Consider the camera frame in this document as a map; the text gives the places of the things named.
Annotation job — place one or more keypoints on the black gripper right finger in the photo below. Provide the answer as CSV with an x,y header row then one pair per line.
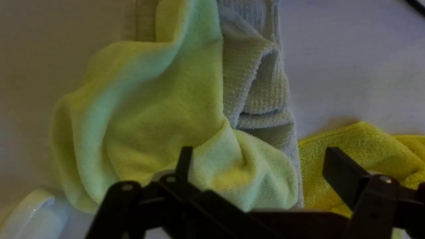
x,y
379,203

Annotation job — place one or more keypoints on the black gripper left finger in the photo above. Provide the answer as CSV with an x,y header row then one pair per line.
x,y
173,204

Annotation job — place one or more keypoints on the light green towel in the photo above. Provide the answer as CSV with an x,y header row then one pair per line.
x,y
146,98

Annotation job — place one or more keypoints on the white grey towel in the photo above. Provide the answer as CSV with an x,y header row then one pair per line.
x,y
257,91

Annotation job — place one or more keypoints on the white ceramic mug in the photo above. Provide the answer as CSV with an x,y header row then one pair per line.
x,y
40,216

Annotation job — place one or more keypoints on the yellow towel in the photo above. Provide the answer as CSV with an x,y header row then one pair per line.
x,y
399,157

